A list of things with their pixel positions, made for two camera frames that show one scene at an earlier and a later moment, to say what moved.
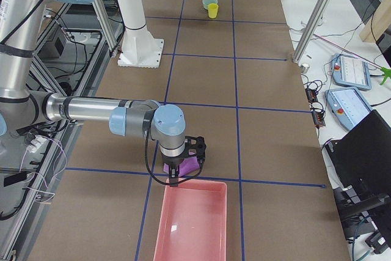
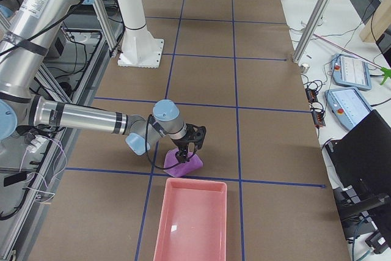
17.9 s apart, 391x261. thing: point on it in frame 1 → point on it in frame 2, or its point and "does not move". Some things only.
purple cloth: x=187 y=165 does not move
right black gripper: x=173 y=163 → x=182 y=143
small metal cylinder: x=305 y=68 does not move
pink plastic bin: x=193 y=223 does not move
